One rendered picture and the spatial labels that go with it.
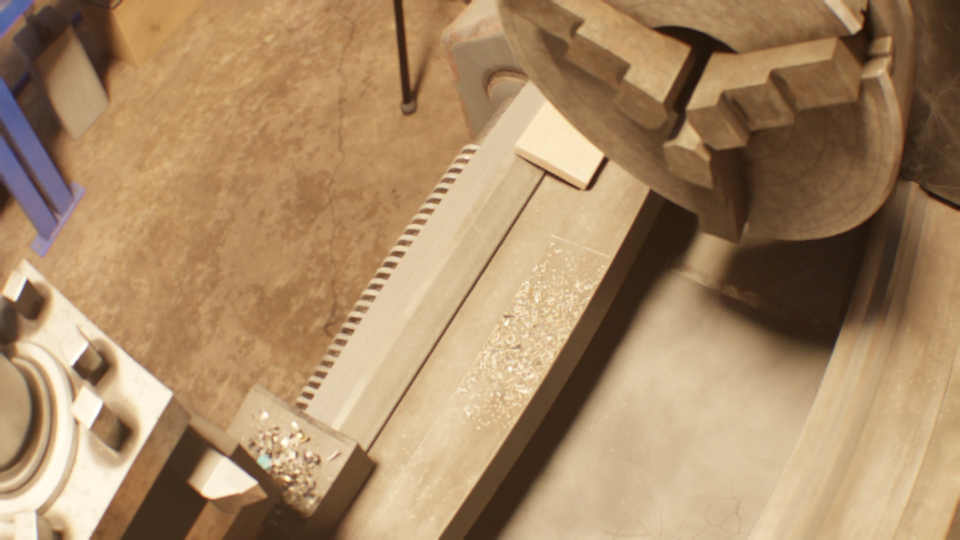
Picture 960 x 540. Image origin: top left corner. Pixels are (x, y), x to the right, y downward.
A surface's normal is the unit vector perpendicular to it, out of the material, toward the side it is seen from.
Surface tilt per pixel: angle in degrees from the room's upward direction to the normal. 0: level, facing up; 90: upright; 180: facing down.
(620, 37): 24
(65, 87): 90
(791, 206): 90
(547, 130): 19
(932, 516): 0
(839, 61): 54
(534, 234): 0
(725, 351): 11
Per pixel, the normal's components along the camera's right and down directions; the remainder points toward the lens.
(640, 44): 0.18, -0.38
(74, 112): 0.73, 0.48
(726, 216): -0.49, 0.76
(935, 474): -0.18, -0.56
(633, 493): -0.08, -0.76
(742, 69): -0.65, -0.64
